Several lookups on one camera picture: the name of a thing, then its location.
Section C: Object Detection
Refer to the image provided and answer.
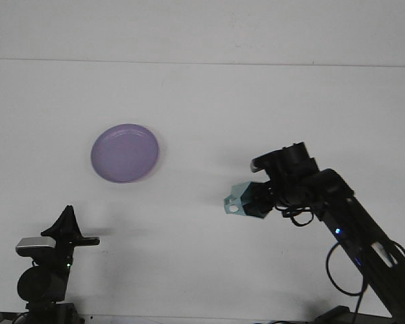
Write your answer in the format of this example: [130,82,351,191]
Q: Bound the pale blue hexagonal cup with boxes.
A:
[222,181,271,219]

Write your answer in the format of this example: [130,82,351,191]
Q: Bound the pale purple round plate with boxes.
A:
[90,123,161,184]

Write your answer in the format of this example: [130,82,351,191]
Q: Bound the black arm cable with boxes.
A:
[279,201,405,320]

